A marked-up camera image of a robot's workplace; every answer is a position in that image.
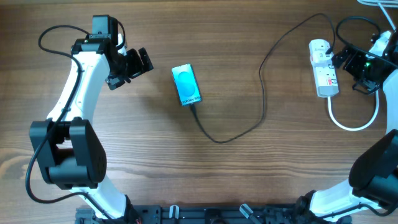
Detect teal screen smartphone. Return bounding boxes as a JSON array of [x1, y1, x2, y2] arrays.
[[172, 63, 201, 106]]

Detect black USB charging cable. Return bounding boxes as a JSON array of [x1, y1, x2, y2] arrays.
[[189, 12, 338, 144]]

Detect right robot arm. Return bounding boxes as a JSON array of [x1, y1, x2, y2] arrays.
[[292, 31, 397, 223]]

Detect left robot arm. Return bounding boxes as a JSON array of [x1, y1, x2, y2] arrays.
[[29, 15, 153, 223]]

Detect white charger plug adapter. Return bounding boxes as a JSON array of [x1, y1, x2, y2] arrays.
[[310, 50, 334, 67]]

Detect white power strip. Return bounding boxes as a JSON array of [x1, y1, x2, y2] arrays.
[[308, 39, 339, 98]]

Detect white power strip cord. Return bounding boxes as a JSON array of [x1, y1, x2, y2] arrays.
[[326, 0, 398, 132]]

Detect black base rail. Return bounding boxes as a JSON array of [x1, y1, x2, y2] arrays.
[[75, 203, 352, 224]]

